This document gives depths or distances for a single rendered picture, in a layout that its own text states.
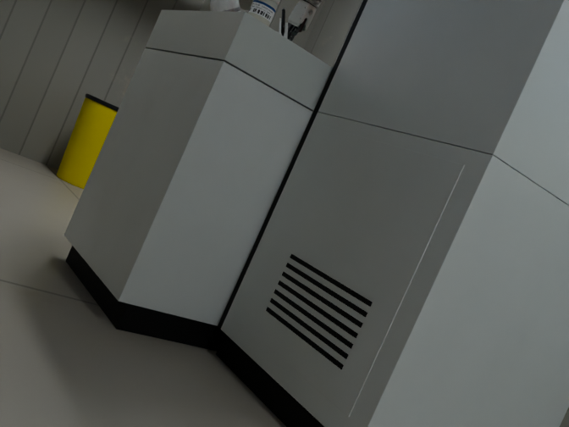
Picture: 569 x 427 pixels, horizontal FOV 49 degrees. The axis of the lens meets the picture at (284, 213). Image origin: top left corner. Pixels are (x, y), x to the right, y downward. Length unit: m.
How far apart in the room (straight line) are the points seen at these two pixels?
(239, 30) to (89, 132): 2.68
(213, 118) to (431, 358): 0.87
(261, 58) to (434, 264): 0.79
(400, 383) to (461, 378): 0.22
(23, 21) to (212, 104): 3.12
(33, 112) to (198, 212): 3.12
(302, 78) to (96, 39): 3.11
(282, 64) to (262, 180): 0.35
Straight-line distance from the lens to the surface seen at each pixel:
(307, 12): 2.54
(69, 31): 4.85
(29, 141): 4.86
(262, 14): 1.86
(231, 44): 1.80
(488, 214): 1.50
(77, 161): 4.40
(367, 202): 1.64
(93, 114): 4.38
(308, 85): 1.95
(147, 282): 1.85
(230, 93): 1.81
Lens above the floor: 0.57
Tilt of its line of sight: 2 degrees down
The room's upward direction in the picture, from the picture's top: 24 degrees clockwise
